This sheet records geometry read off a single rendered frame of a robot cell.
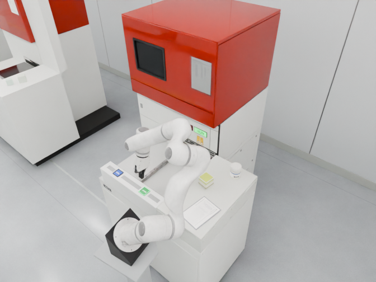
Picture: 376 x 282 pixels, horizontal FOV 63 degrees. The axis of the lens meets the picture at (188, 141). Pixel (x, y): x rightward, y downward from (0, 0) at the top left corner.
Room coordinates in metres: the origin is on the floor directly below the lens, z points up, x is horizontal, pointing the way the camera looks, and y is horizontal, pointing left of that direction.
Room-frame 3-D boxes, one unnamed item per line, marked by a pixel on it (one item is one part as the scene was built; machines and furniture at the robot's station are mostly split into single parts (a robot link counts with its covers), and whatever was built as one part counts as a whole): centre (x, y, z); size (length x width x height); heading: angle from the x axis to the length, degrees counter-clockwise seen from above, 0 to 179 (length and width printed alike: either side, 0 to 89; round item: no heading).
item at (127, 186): (1.39, 0.38, 0.89); 0.55 x 0.09 x 0.14; 49
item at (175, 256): (1.49, 0.10, 0.41); 0.97 x 0.64 x 0.82; 49
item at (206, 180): (1.36, -0.11, 1.00); 0.07 x 0.07 x 0.07; 41
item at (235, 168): (1.43, -0.31, 1.01); 0.07 x 0.07 x 0.10
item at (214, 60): (2.16, -0.11, 1.52); 0.81 x 0.75 x 0.59; 49
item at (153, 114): (1.92, 0.10, 1.02); 0.82 x 0.03 x 0.40; 49
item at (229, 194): (1.30, -0.13, 0.89); 0.62 x 0.35 x 0.14; 139
